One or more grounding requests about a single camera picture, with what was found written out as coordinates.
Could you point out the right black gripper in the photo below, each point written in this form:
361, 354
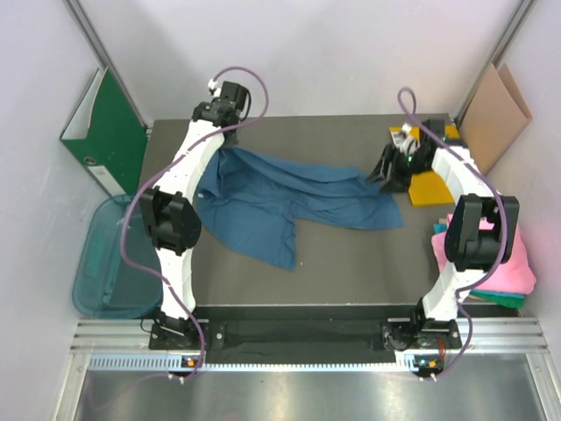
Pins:
397, 182

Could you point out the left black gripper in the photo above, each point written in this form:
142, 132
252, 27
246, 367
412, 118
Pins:
230, 141

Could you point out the blue t shirt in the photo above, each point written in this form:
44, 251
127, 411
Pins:
250, 202

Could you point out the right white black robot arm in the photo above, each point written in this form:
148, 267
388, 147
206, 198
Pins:
479, 237

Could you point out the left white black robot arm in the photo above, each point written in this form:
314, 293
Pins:
170, 219

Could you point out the yellow padded envelope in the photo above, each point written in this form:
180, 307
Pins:
428, 188

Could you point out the brown cardboard folder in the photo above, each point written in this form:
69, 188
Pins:
495, 118

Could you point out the green folded t shirt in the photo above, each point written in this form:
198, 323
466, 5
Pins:
512, 302

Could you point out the teal transparent plastic bin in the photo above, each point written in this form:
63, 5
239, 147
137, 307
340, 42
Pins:
106, 286

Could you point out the green ring binder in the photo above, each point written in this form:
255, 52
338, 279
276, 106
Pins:
104, 134

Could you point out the aluminium front rail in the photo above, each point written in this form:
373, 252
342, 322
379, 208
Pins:
505, 374

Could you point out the left aluminium corner post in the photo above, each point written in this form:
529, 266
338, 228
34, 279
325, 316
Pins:
99, 50

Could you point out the aluminium corner post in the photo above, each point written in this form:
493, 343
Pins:
518, 17
99, 50

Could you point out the right aluminium corner post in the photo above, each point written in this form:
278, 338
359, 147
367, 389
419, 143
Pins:
518, 17

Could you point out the grey slotted cable duct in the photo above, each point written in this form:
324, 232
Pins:
183, 364

